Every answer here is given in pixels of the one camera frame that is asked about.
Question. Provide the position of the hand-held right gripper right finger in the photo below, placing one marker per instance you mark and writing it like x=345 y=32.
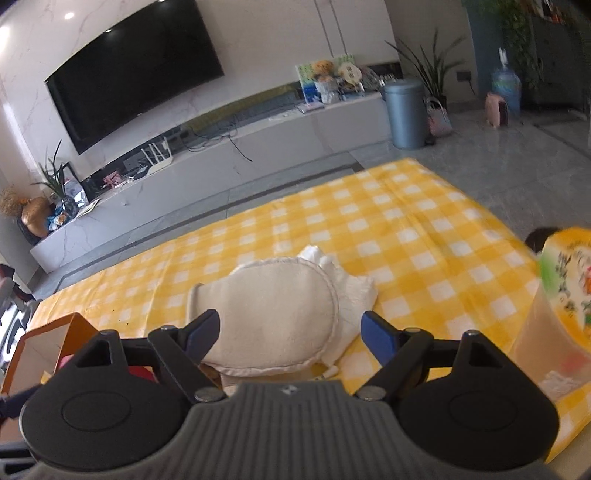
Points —
x=378 y=339

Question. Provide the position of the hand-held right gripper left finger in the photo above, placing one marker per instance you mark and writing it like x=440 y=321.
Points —
x=203 y=335

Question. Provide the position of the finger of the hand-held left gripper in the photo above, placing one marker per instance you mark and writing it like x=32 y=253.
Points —
x=18 y=404

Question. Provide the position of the orange and white cardboard box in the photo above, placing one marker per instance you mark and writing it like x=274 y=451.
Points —
x=41 y=350

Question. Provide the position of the white cloth mitt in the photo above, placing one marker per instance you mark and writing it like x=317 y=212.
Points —
x=268 y=314

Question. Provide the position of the red soft block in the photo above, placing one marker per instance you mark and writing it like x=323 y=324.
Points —
x=139 y=373

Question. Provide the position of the white crumpled cloth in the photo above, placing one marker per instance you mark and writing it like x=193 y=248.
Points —
x=348 y=288

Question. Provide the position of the yellow checkered tablecloth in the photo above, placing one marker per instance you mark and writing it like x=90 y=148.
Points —
x=392 y=207

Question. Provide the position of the clear plastic container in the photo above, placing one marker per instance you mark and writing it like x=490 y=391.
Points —
x=540 y=350

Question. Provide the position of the white television console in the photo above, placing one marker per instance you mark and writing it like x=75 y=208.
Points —
x=207 y=166

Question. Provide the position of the white router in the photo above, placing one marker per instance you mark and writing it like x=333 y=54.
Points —
x=157 y=154

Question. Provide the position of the golden round vase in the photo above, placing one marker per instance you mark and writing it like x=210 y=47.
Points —
x=34 y=217

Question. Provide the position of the dark round object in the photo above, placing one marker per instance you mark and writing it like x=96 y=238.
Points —
x=538 y=239

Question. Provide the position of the yellow green snack bag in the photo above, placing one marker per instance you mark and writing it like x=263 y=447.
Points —
x=570 y=277

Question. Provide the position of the potted plant with thin leaves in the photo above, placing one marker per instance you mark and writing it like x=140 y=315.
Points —
x=57 y=177

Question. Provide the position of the blue-grey trash bin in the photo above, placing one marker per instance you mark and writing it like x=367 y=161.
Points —
x=405 y=113

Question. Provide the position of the pink gift bag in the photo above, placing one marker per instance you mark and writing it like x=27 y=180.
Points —
x=438 y=119

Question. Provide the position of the pink stool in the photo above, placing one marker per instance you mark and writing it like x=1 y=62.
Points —
x=496 y=110

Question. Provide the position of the plush toys with green card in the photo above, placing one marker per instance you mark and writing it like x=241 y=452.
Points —
x=330 y=76

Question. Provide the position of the blue water bottle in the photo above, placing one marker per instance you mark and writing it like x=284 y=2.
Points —
x=506 y=87

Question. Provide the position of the tall potted grass plant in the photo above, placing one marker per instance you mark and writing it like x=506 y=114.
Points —
x=429 y=60

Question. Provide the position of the leafy plant on cabinet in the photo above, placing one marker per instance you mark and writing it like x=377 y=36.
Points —
x=512 y=32

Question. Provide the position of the dark grey cabinet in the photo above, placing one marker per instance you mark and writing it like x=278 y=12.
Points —
x=561 y=50

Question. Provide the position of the black wall television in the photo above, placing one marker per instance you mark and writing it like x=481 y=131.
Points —
x=138 y=69

